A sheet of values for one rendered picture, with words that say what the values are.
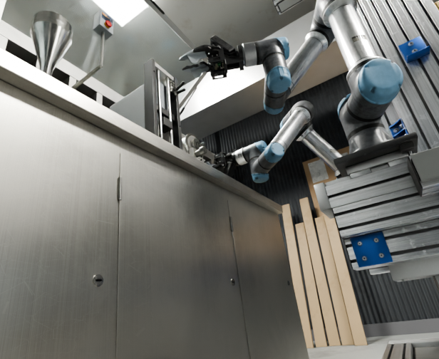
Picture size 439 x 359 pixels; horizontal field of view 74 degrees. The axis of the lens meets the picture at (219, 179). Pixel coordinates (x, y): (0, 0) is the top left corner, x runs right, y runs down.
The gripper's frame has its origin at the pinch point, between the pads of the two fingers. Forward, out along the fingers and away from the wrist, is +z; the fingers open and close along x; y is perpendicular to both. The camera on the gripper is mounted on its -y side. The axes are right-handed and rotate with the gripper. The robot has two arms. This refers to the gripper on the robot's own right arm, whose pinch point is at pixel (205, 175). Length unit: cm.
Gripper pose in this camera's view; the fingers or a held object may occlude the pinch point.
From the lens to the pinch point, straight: 151.8
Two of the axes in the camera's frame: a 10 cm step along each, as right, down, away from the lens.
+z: -8.3, 3.2, 4.6
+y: -1.2, -9.0, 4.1
